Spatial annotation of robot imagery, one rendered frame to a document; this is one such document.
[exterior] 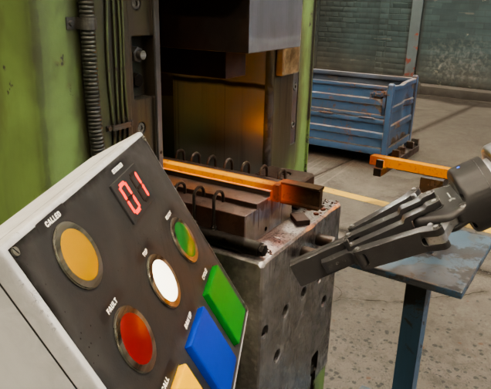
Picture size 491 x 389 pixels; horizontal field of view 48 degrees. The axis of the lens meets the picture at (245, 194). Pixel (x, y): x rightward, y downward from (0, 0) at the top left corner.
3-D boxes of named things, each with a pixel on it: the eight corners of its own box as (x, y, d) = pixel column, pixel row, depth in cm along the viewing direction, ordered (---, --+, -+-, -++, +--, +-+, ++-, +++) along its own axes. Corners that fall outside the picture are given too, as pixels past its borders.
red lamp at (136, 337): (168, 352, 47) (167, 309, 46) (132, 382, 44) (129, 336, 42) (140, 340, 49) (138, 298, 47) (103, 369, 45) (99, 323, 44)
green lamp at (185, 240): (206, 252, 66) (206, 218, 65) (183, 267, 62) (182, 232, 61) (185, 246, 68) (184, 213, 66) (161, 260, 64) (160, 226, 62)
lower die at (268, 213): (291, 215, 119) (292, 178, 116) (243, 248, 103) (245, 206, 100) (141, 180, 139) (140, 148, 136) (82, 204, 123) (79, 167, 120)
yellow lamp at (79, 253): (116, 272, 45) (113, 224, 44) (72, 297, 42) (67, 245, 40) (88, 263, 47) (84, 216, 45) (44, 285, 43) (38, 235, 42)
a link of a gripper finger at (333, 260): (367, 252, 62) (370, 264, 59) (326, 269, 63) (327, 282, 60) (361, 241, 61) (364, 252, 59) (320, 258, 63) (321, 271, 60)
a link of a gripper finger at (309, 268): (356, 260, 63) (356, 263, 62) (301, 283, 65) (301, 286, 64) (344, 238, 62) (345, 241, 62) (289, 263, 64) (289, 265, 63)
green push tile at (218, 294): (246, 310, 71) (217, 263, 69) (239, 344, 64) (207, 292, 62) (234, 315, 71) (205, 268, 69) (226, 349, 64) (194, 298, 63)
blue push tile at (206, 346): (237, 357, 62) (204, 304, 60) (229, 403, 54) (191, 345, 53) (223, 362, 62) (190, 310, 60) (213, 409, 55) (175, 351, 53)
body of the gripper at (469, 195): (523, 231, 56) (435, 267, 58) (495, 201, 64) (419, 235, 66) (496, 167, 54) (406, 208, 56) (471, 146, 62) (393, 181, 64)
